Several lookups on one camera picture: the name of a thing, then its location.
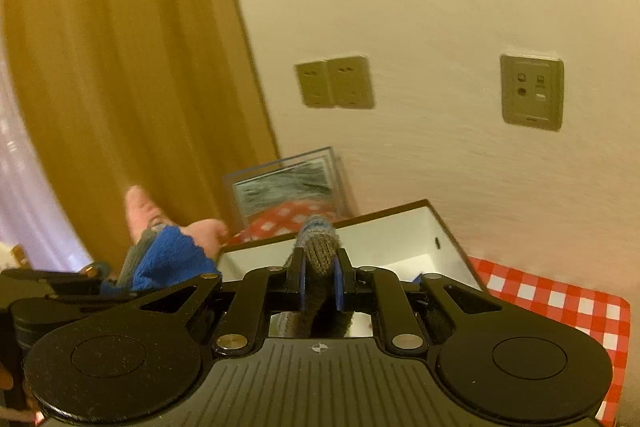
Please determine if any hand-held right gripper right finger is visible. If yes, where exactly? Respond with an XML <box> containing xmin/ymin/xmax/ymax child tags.
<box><xmin>335</xmin><ymin>248</ymin><xmax>504</xmax><ymax>352</ymax></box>

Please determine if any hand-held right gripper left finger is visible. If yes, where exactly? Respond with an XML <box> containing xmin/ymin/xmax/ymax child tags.
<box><xmin>131</xmin><ymin>247</ymin><xmax>307</xmax><ymax>354</ymax></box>

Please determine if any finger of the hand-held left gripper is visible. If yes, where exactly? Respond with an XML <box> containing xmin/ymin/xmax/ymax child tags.
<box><xmin>0</xmin><ymin>269</ymin><xmax>138</xmax><ymax>304</ymax></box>

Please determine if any grey knitted sock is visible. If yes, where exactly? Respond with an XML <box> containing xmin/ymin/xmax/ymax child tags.
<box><xmin>272</xmin><ymin>214</ymin><xmax>374</xmax><ymax>338</ymax></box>

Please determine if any white box with brown rim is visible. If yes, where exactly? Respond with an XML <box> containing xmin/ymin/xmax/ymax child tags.
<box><xmin>215</xmin><ymin>199</ymin><xmax>491</xmax><ymax>299</ymax></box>

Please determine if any clear jar with dark lid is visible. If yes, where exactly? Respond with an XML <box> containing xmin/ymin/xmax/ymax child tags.
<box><xmin>80</xmin><ymin>260</ymin><xmax>119</xmax><ymax>281</ymax></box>

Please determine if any white sheer curtain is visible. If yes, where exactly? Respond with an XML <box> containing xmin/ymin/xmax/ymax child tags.
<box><xmin>0</xmin><ymin>49</ymin><xmax>94</xmax><ymax>274</ymax></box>

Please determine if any pink starfish plush toy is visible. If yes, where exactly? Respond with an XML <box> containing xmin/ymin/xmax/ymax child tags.
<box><xmin>124</xmin><ymin>186</ymin><xmax>229</xmax><ymax>259</ymax></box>

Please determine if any red white checkered tablecloth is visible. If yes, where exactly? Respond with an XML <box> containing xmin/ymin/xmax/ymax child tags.
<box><xmin>227</xmin><ymin>201</ymin><xmax>632</xmax><ymax>427</ymax></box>

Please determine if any mustard curtain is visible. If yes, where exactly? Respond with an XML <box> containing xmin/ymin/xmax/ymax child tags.
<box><xmin>0</xmin><ymin>0</ymin><xmax>281</xmax><ymax>275</ymax></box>

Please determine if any beige wall socket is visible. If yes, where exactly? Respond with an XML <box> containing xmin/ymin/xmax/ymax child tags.
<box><xmin>294</xmin><ymin>60</ymin><xmax>334</xmax><ymax>109</ymax></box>
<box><xmin>327</xmin><ymin>55</ymin><xmax>376</xmax><ymax>110</ymax></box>

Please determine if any beige wall data panel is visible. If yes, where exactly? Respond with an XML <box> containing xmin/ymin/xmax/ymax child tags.
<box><xmin>499</xmin><ymin>53</ymin><xmax>565</xmax><ymax>132</ymax></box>

